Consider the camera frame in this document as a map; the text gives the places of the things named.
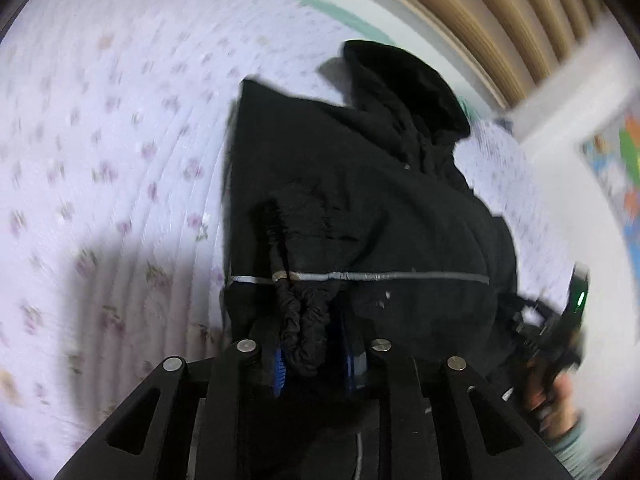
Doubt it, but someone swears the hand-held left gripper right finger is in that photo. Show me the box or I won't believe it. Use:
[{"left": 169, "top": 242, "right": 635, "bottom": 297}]
[{"left": 342, "top": 337, "right": 576, "bottom": 480}]

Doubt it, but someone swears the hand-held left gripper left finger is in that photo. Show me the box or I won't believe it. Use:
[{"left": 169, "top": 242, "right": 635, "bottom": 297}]
[{"left": 52, "top": 337, "right": 288, "bottom": 480}]

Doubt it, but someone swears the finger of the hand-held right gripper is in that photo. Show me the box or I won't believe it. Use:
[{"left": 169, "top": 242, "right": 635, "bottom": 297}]
[{"left": 501, "top": 295, "right": 549, "bottom": 342}]

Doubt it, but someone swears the black hooded jacket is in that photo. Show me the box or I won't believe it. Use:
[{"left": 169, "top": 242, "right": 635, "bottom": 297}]
[{"left": 220, "top": 39, "right": 521, "bottom": 397}]

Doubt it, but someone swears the person's right forearm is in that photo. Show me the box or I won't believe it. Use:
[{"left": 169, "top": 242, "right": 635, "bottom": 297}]
[{"left": 545, "top": 410, "right": 617, "bottom": 480}]

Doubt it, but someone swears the person's right hand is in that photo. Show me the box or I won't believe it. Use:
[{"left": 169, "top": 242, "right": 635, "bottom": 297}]
[{"left": 525, "top": 374, "right": 584, "bottom": 442}]

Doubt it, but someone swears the world map poster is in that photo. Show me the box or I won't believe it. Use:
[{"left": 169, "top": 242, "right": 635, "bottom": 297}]
[{"left": 580, "top": 110, "right": 640, "bottom": 261}]

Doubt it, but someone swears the white bookshelf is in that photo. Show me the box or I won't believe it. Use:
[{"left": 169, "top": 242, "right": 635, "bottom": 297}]
[{"left": 507, "top": 35, "right": 640, "bottom": 136}]

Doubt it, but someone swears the floral quilted bedspread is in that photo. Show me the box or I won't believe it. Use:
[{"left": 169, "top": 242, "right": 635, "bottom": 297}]
[{"left": 0, "top": 0, "right": 586, "bottom": 480}]

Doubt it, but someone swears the wooden slatted wall panel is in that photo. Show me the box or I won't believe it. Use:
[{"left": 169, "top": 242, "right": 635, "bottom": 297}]
[{"left": 345, "top": 0, "right": 616, "bottom": 111}]

